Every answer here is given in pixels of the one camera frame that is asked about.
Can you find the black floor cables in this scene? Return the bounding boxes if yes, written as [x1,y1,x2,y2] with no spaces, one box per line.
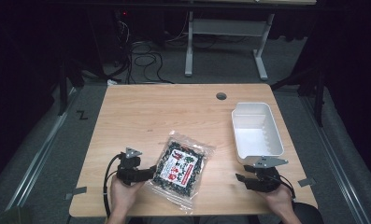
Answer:
[110,12,176,86]

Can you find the clear packet of dried seaweed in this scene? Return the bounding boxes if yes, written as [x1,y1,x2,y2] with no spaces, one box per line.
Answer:
[145,130,217,216]

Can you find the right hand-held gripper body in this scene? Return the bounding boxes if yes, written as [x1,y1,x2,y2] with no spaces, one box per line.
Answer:
[248,156,290,193]

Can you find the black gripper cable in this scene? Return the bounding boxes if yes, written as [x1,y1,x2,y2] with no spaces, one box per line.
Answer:
[102,153,125,219]
[278,175,297,201]

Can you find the person's dark trouser leg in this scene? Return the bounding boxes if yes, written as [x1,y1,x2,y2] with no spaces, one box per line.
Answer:
[291,201,325,224]

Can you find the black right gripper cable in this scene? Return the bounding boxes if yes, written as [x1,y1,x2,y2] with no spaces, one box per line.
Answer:
[278,175,297,201]

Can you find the black metal stand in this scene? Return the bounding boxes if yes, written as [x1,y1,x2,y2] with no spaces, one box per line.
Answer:
[57,59,70,118]
[313,69,326,128]

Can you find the person's right hand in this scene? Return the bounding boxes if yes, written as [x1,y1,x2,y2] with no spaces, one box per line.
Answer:
[257,184,294,218]

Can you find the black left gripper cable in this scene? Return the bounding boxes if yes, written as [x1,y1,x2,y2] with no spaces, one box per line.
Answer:
[102,153,125,219]

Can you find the grey tape strip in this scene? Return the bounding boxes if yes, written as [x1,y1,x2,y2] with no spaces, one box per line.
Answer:
[64,186,88,201]
[297,177,317,188]

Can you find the white plastic bin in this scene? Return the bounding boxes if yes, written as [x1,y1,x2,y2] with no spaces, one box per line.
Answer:
[231,102,286,166]

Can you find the white metal desk frame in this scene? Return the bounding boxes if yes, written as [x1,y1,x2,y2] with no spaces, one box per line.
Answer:
[184,10,277,81]

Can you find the person's left hand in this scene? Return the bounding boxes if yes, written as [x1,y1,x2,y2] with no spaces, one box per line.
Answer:
[109,175,146,217]

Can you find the silver floor rail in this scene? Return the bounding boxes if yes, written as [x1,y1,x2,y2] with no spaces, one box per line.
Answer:
[5,86,82,213]
[299,94,371,224]

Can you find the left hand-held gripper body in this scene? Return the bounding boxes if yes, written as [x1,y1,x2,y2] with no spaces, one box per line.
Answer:
[115,147,148,187]

